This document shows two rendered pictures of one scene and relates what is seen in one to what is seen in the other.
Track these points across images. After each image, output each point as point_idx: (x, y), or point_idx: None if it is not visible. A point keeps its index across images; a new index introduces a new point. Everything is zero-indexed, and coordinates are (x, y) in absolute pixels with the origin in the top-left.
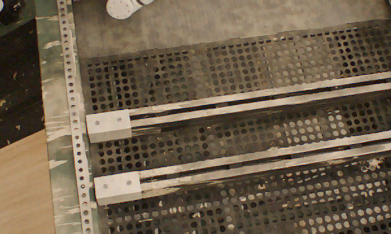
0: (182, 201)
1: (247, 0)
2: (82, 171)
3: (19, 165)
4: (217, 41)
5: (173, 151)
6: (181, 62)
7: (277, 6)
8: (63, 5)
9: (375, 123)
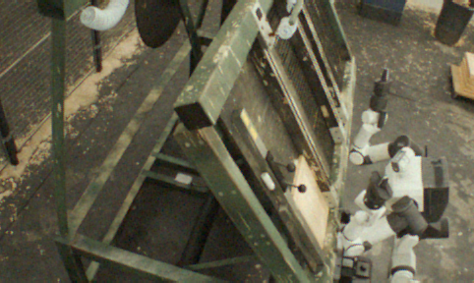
0: (20, 182)
1: None
2: (346, 128)
3: None
4: (304, 111)
5: None
6: (314, 123)
7: None
8: (338, 195)
9: None
